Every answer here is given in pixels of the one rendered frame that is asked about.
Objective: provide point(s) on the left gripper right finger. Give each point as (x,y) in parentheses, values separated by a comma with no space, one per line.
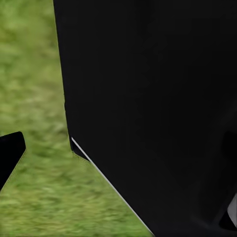
(229,147)

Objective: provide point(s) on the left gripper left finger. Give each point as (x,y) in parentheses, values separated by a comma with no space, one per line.
(12,147)

